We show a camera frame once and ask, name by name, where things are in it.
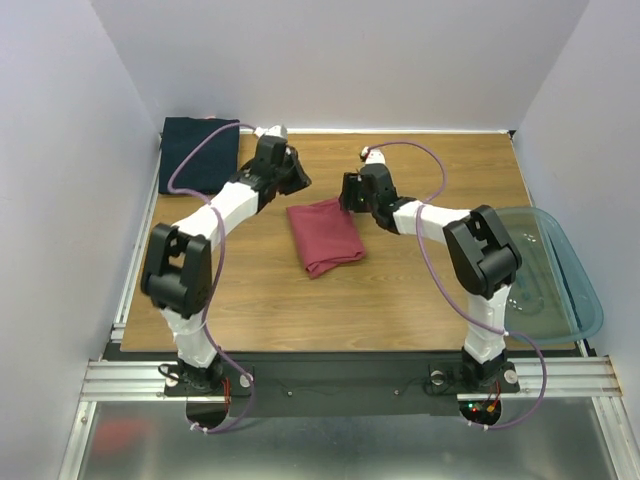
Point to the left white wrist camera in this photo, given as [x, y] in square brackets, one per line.
[279, 131]

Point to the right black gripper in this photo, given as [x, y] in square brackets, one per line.
[350, 190]

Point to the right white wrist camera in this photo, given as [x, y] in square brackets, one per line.
[371, 156]

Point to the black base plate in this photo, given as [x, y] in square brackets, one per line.
[324, 384]

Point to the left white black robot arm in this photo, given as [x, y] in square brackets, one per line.
[177, 273]

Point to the red tank top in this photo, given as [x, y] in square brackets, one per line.
[325, 236]

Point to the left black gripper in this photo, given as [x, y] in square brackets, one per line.
[301, 179]

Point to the aluminium frame rail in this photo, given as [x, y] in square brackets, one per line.
[566, 422]

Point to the folded navy tank top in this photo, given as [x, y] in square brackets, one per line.
[211, 166]

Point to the clear teal plastic bin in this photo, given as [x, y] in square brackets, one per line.
[552, 299]

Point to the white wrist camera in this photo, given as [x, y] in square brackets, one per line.
[371, 156]
[279, 131]

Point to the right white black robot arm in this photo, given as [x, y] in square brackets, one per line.
[483, 255]

